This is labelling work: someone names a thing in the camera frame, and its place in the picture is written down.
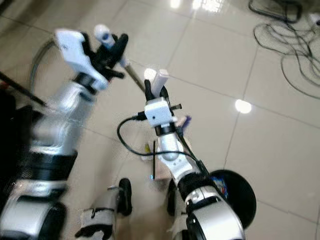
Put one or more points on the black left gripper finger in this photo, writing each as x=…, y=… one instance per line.
x=120, y=47

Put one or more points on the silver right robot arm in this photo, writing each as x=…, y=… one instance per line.
x=185, y=170

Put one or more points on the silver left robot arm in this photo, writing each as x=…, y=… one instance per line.
x=52, y=130

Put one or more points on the dark slanted bar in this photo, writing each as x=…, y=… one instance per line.
x=22, y=89

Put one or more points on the black furniture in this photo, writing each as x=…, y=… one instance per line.
x=14, y=140

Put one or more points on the robot right leg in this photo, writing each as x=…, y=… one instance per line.
x=177, y=210

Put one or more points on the robot leg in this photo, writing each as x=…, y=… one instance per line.
x=105, y=210
x=177, y=210

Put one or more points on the robot left leg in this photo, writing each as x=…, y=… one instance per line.
x=105, y=210

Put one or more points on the black round disc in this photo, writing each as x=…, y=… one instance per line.
x=237, y=195

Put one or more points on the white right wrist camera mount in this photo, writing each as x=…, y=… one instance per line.
x=159, y=111

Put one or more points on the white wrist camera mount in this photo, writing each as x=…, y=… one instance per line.
x=75, y=50
x=159, y=111

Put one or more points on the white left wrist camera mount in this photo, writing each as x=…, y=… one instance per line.
x=75, y=50

